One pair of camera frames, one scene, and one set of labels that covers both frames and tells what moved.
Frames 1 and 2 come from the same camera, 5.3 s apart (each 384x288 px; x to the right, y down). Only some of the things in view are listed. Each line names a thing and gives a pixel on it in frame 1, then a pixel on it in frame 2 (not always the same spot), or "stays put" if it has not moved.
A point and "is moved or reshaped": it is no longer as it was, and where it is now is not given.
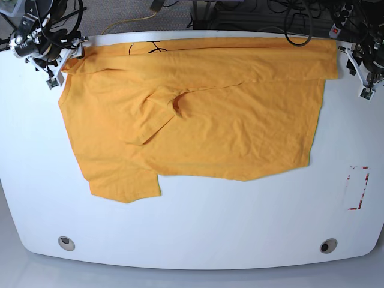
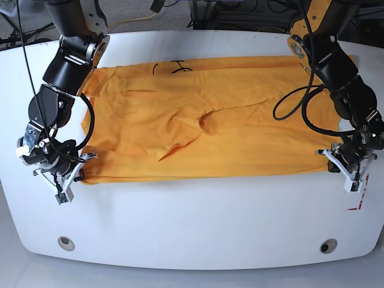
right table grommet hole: (327, 246) stays put
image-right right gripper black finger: (350, 66) → (332, 167)
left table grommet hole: (66, 243) stays put
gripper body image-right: (374, 62) → (351, 156)
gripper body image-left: (51, 51) → (61, 165)
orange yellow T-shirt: (234, 110) is moved or reshaped
